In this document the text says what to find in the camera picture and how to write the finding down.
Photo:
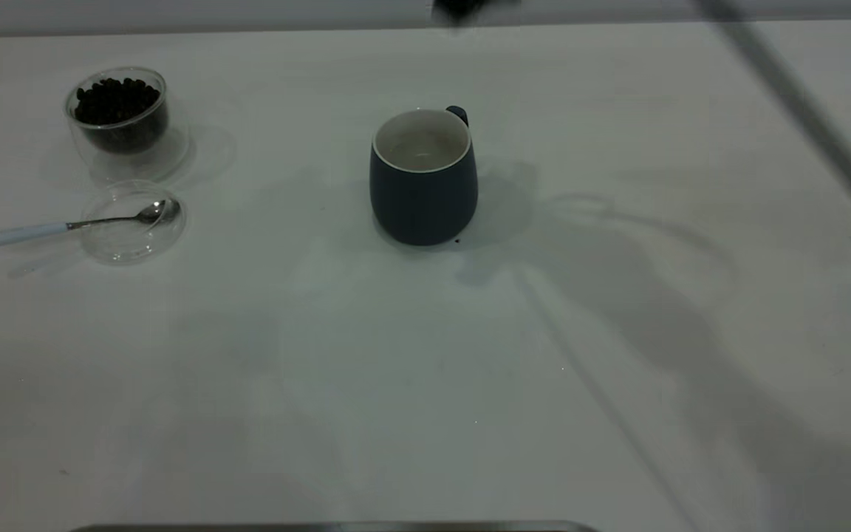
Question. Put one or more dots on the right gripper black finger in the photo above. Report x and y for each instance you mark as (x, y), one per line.
(462, 9)

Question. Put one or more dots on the dark blue ceramic mug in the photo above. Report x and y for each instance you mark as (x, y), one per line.
(422, 207)

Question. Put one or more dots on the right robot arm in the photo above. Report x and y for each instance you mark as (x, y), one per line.
(802, 106)

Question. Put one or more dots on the dark coffee beans heap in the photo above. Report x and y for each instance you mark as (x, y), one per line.
(119, 111)

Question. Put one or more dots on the clear round glass lid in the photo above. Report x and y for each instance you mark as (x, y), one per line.
(130, 245)

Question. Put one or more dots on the clear double-wall glass cup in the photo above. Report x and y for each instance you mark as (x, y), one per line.
(104, 162)

